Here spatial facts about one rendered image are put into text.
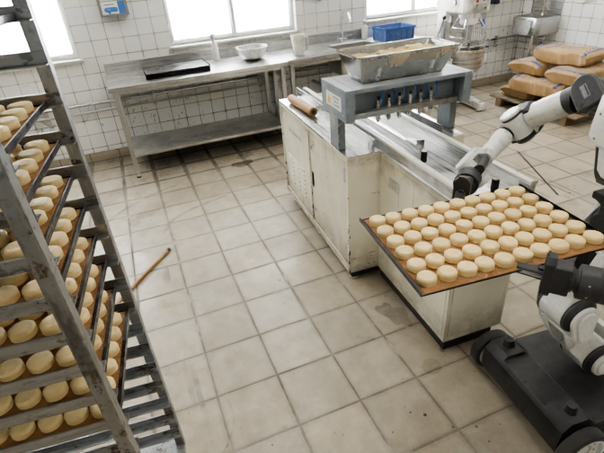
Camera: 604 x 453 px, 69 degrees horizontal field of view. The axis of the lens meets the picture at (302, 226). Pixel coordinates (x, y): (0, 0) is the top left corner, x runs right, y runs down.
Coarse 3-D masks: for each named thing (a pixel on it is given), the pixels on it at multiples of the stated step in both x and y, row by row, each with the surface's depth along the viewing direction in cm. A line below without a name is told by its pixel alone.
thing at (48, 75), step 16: (16, 0) 91; (32, 16) 93; (32, 32) 94; (32, 48) 96; (48, 80) 100; (64, 112) 104; (64, 128) 105; (80, 144) 110; (80, 160) 110; (96, 192) 116; (96, 224) 119; (112, 240) 123; (112, 272) 128; (128, 288) 131; (144, 336) 142; (176, 416) 168
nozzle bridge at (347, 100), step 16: (448, 64) 243; (336, 80) 230; (352, 80) 227; (384, 80) 223; (400, 80) 220; (416, 80) 219; (432, 80) 222; (448, 80) 234; (464, 80) 228; (336, 96) 221; (352, 96) 212; (368, 96) 224; (384, 96) 227; (416, 96) 233; (448, 96) 236; (464, 96) 233; (336, 112) 227; (352, 112) 216; (368, 112) 223; (384, 112) 226; (448, 112) 249; (336, 128) 231; (448, 128) 252; (336, 144) 237
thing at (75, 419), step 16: (112, 336) 122; (112, 352) 117; (112, 368) 112; (112, 384) 108; (64, 416) 101; (80, 416) 100; (96, 416) 101; (0, 432) 98; (16, 432) 98; (32, 432) 99; (48, 432) 99; (0, 448) 97
